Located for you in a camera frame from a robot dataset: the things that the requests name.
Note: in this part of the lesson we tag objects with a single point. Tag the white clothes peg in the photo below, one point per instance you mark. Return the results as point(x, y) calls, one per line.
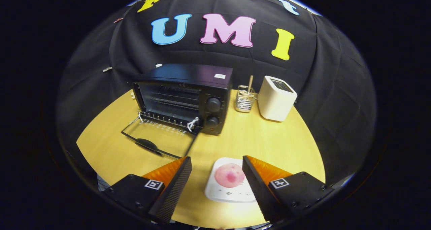
point(107, 69)

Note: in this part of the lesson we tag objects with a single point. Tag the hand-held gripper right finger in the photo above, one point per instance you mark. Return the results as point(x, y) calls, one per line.
point(257, 189)

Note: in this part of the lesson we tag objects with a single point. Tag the pink clothes peg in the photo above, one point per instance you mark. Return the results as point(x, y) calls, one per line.
point(118, 20)

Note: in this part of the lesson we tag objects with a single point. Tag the black backdrop cloth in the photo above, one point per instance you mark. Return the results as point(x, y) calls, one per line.
point(336, 88)

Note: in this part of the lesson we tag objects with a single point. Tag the white toaster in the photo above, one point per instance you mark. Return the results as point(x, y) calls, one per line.
point(274, 102)

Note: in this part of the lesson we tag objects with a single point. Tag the pink round food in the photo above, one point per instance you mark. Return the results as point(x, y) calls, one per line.
point(229, 176)

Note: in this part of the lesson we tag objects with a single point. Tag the white square plate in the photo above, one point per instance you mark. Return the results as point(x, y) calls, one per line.
point(222, 193)

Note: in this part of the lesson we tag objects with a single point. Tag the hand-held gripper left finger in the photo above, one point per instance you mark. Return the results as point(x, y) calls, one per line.
point(171, 193)

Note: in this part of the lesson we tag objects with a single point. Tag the black toaster oven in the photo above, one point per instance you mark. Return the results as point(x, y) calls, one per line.
point(188, 73)

